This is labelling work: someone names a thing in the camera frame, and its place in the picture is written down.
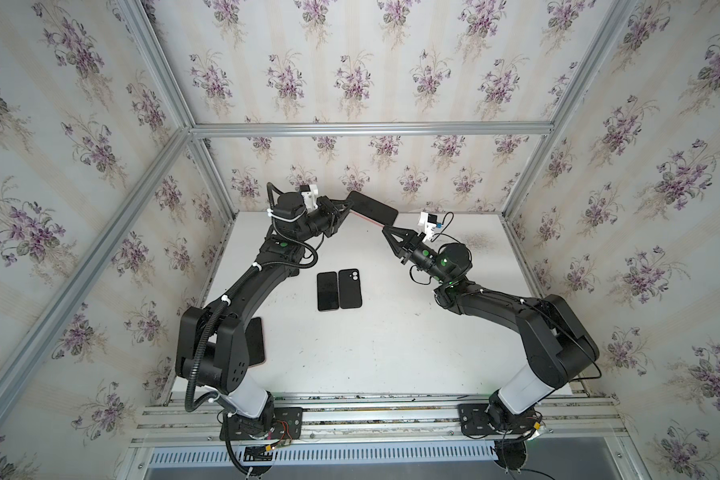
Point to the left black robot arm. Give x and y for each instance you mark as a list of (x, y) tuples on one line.
[(212, 350)]

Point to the aluminium frame cage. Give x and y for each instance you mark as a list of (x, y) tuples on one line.
[(190, 134)]

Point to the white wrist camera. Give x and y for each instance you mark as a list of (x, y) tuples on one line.
[(430, 226), (309, 193)]

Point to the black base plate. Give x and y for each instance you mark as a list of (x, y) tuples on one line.
[(277, 424), (484, 419)]

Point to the aluminium rail base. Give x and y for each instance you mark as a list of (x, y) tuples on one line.
[(323, 420)]

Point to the white vented grille strip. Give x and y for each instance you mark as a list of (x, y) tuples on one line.
[(327, 454)]

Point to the black phone case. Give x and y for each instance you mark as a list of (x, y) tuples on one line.
[(349, 287)]

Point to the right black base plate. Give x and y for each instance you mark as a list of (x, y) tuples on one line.
[(484, 419)]

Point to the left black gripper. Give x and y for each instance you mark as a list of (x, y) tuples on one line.
[(334, 215)]

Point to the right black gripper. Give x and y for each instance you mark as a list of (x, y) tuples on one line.
[(405, 245)]

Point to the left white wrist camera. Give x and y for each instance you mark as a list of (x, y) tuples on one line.
[(309, 193)]

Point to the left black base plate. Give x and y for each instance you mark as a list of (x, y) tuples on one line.
[(277, 424)]

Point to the pink-cased phone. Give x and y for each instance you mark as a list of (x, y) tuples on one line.
[(372, 209), (255, 342)]

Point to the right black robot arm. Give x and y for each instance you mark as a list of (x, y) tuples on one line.
[(557, 346)]

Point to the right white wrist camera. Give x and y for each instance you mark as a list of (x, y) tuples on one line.
[(430, 226)]

